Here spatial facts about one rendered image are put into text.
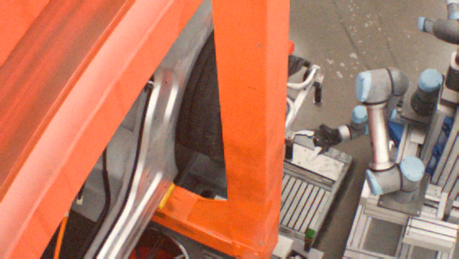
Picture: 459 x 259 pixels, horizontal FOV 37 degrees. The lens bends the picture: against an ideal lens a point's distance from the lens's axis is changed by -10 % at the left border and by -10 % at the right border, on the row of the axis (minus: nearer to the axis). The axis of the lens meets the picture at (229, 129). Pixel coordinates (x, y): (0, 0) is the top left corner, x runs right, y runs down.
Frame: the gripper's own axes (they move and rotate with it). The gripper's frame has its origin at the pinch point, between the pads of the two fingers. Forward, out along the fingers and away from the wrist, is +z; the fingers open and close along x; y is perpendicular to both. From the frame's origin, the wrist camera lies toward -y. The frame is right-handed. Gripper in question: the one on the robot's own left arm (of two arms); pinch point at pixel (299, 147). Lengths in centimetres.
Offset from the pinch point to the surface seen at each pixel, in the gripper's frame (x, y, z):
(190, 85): 30, -27, 39
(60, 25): -83, -217, 80
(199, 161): 42, 60, 38
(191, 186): 32, 65, 46
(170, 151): 9, -16, 56
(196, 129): 18.3, -10.8, 41.6
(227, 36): -31, -134, 39
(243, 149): -34, -76, 37
